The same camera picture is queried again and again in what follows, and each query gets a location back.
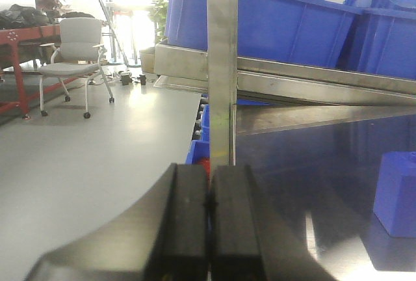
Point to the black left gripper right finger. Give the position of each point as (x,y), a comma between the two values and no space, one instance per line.
(250,240)

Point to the lower blue bin with red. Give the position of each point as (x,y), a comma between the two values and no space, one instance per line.
(199,151)

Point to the stainless steel shelf rack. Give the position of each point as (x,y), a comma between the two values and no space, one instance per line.
(219,63)

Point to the red metal workbench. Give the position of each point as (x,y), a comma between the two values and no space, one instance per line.
(12,38)

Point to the left upper blue bin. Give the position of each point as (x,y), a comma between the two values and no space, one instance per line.
(310,32)

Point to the green potted plant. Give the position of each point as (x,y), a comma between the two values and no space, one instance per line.
(157,13)

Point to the grey office chair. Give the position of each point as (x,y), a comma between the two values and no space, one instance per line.
(78,55)

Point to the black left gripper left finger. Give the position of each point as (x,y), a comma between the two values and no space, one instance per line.
(162,236)

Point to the black bags on workbench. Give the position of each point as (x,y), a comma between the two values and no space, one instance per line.
(18,17)

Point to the right upper blue bin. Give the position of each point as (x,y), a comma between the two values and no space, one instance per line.
(382,39)

